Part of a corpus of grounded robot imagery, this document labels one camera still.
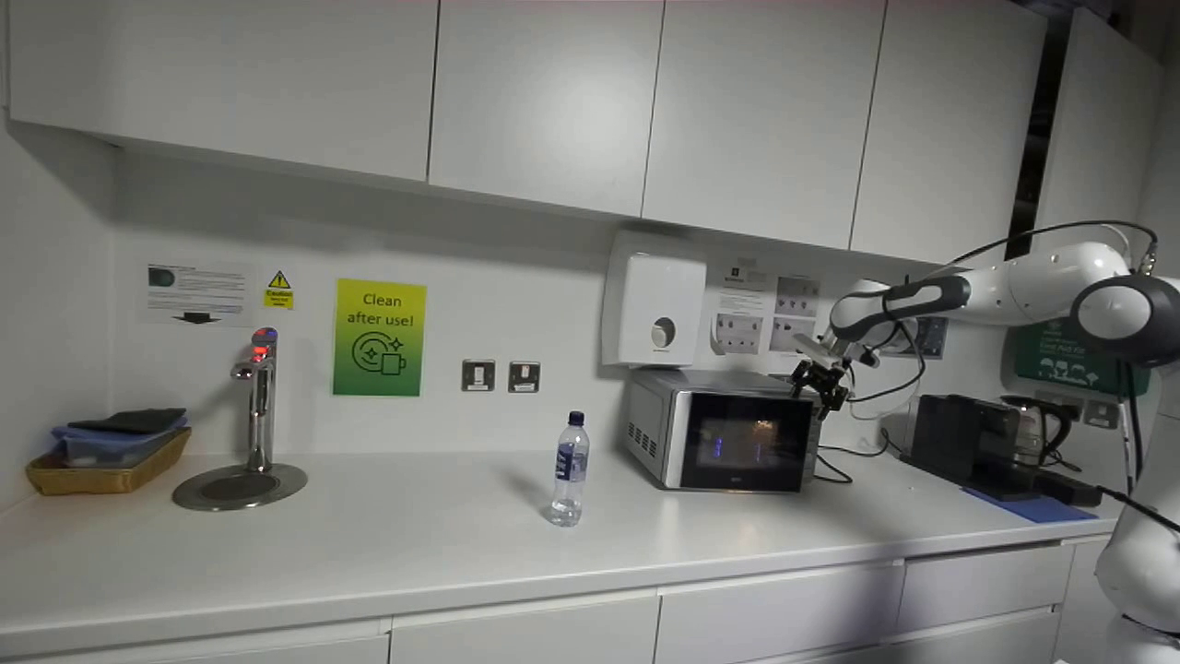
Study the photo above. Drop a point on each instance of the round metal drain tray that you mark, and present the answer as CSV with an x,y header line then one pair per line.
x,y
240,489

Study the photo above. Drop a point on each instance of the black coffee machine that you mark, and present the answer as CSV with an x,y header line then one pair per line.
x,y
959,437

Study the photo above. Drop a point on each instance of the clear plastic water bottle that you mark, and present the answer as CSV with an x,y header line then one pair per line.
x,y
569,474

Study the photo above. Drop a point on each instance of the chrome water tap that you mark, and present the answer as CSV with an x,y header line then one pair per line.
x,y
258,406

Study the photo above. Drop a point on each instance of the yellow triangle warning sticker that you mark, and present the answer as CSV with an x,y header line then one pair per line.
x,y
278,294

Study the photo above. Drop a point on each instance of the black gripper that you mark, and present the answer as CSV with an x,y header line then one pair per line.
x,y
835,373

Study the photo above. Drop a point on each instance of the white upper cabinet door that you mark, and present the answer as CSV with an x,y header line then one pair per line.
x,y
1099,125
546,96
945,125
759,117
224,75

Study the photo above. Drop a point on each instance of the framed wall notice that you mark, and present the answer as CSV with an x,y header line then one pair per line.
x,y
1062,362

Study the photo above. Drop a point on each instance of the white paper towel dispenser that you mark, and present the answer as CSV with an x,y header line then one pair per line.
x,y
650,307

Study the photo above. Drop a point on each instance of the white paper notice with header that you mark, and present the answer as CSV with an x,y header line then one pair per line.
x,y
738,319

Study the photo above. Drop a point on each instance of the folded blue cloth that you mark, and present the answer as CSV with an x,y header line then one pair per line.
x,y
117,437

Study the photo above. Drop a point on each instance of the white wall label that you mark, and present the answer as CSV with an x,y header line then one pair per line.
x,y
196,291

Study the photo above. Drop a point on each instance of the double wall power socket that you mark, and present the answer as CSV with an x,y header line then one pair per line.
x,y
931,341

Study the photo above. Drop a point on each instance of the metal wall switch plate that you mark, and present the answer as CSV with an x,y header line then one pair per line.
x,y
476,378
525,378

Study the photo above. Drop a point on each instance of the blue counter mat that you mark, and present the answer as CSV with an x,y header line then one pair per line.
x,y
1034,503

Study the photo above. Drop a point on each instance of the wicker basket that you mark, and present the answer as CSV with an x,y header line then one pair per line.
x,y
106,474

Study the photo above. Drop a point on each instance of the green clean after use poster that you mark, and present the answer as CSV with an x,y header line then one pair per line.
x,y
381,339

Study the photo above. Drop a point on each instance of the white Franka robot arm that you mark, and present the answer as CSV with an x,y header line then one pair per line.
x,y
1034,281

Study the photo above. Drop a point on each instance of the microwave door with dark window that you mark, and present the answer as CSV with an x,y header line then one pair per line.
x,y
743,446

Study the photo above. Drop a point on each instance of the silver microwave oven body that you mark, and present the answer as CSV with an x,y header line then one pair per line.
x,y
646,427

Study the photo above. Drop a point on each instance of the white base cabinet unit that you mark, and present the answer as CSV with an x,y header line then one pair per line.
x,y
762,614

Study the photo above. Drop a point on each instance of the small laminated instruction sheet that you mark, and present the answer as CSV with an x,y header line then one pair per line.
x,y
795,335
798,294

